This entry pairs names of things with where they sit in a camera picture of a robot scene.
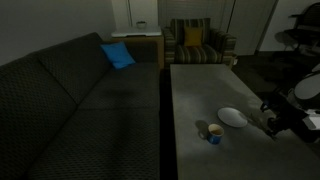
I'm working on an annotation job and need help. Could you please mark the dark patterned fabric sofa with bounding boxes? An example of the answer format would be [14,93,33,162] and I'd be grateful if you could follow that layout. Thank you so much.
[0,31,161,180]

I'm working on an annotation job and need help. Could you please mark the wooden side table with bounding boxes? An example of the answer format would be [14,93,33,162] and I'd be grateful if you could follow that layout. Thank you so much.
[110,35,165,68]

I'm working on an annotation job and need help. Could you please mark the striped armchair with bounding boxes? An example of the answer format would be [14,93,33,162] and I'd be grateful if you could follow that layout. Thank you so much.
[162,17,238,66]

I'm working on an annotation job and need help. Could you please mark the grey coffee table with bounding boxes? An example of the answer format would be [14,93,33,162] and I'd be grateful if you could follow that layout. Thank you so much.
[169,63,320,180]

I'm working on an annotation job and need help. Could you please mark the white flat board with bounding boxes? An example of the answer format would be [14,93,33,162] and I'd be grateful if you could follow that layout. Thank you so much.
[110,26,163,38]

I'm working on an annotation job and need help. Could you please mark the blue throw cushion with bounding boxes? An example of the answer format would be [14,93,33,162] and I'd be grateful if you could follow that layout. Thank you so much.
[100,41,137,71]

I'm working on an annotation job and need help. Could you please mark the yellow throw cushion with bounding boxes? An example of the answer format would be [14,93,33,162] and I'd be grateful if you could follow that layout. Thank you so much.
[183,26,204,48]

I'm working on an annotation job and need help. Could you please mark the window blinds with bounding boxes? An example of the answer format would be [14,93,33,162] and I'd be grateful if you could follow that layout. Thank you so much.
[157,0,235,32]

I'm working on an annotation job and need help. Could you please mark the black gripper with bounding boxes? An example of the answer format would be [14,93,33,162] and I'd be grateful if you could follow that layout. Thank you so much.
[259,93,310,140]

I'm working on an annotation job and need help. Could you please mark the blue mug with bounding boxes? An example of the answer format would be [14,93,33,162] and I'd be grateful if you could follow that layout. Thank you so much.
[206,123,225,146]

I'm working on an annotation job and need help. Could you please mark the small white bowl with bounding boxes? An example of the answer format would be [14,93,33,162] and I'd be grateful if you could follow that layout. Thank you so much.
[135,20,148,30]

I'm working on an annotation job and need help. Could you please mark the white closet door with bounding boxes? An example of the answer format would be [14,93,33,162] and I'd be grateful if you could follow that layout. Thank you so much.
[228,0,280,57]

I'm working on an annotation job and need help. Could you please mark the black office chair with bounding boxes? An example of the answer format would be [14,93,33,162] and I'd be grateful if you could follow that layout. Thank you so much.
[274,2,320,57]

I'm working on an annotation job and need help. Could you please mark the white round plate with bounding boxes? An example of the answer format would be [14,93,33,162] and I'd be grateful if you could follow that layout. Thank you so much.
[217,106,249,128]

